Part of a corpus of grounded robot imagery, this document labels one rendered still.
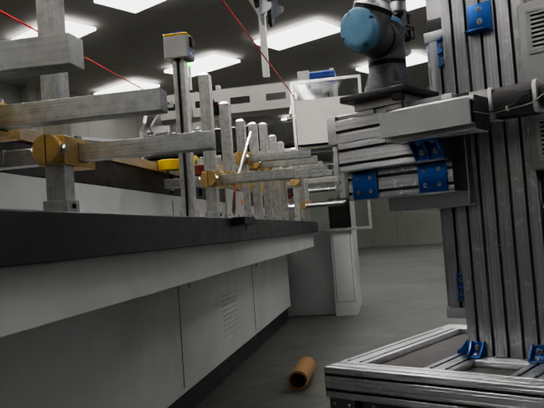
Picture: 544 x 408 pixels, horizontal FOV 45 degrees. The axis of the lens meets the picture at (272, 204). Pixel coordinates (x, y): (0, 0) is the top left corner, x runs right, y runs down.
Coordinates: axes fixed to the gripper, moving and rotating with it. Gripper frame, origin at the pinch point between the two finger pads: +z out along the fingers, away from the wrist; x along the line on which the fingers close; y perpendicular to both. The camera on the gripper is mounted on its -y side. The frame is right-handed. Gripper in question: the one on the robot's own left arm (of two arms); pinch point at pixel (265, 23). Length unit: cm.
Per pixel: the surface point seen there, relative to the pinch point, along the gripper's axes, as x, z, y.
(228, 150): 8.8, 37.2, -28.8
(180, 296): -4, 88, -45
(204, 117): -13.4, 29.2, -17.2
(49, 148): -101, 51, 36
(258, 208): 52, 57, -54
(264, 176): -1.0, 49.4, -4.4
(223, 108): 8.3, 21.9, -29.6
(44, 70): -126, 50, 76
